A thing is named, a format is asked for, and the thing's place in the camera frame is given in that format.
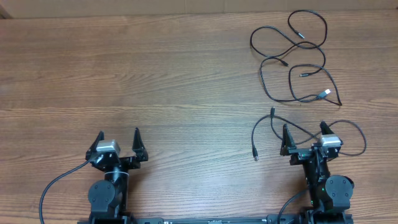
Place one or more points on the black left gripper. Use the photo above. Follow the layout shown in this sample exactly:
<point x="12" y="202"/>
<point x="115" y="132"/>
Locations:
<point x="133" y="163"/>

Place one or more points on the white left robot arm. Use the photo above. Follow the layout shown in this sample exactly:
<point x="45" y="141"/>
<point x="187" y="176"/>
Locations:
<point x="108" y="197"/>

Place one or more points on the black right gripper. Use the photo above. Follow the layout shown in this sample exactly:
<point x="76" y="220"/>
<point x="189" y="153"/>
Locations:
<point x="301" y="154"/>

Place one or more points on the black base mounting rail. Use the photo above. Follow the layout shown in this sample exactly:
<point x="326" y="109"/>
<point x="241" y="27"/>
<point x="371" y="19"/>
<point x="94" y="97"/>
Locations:
<point x="270" y="219"/>

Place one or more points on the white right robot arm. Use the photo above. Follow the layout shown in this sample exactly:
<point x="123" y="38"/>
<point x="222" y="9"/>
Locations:
<point x="329" y="194"/>

